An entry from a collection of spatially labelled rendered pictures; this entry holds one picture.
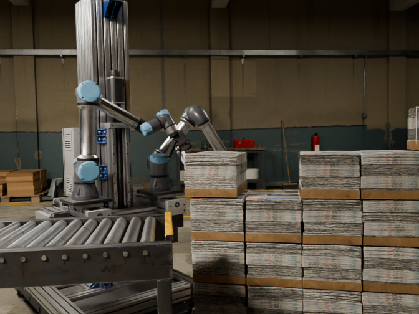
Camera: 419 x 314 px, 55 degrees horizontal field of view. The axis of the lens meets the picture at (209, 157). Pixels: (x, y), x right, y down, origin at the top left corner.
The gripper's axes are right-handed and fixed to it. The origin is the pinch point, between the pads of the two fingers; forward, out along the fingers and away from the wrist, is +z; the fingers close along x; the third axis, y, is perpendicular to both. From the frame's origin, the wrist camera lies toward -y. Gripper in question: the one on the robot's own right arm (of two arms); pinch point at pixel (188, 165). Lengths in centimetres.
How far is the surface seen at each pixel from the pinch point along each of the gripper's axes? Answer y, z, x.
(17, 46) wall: -319, -418, 500
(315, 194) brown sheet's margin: 55, 46, -18
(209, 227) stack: -2.1, 35.0, -18.3
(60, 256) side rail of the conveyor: -23, 11, -109
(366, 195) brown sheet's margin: 75, 59, -18
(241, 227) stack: 13.2, 43.1, -18.3
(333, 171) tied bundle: 68, 41, -18
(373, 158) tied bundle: 87, 45, -18
